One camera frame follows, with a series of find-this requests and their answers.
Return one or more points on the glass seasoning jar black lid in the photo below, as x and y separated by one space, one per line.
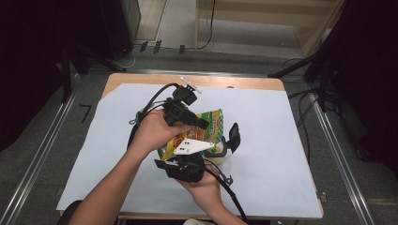
219 159

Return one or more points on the black floor bracket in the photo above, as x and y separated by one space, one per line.
182 49
157 46
143 46

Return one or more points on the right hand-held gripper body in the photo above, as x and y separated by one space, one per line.
187 168

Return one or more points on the grey cabinet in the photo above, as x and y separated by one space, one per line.
133 15

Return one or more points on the dark metal stand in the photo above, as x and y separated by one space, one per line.
66 78

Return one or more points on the wooden shelf unit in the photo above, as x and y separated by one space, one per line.
266 9

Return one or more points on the person's left hand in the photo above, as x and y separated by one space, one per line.
153 131

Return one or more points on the aluminium floor rail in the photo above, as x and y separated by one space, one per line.
341 162
40 153

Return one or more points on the white garment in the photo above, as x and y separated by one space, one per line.
193 222

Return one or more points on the white paper sheet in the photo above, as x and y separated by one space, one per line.
266 156

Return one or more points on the black curtain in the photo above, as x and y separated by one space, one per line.
369 62
31 47

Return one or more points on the yellow green seasoning packet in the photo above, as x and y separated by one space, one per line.
212 122

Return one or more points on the black tripod stand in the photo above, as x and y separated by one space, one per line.
294 66

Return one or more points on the person's right hand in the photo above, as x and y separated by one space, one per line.
205 190

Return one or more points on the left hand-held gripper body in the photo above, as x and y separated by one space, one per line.
175 112

